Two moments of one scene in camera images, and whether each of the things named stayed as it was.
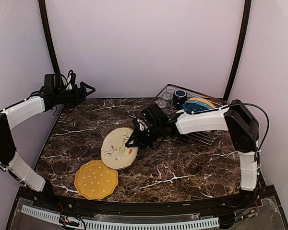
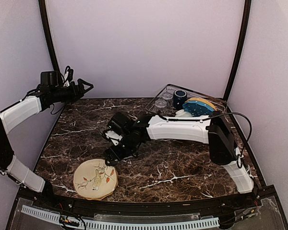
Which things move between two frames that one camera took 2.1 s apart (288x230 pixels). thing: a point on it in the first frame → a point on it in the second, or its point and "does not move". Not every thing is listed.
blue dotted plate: [191, 106] does not move
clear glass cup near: [161, 103] does not move
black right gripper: [135, 142] → [120, 155]
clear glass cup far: [167, 96] does not move
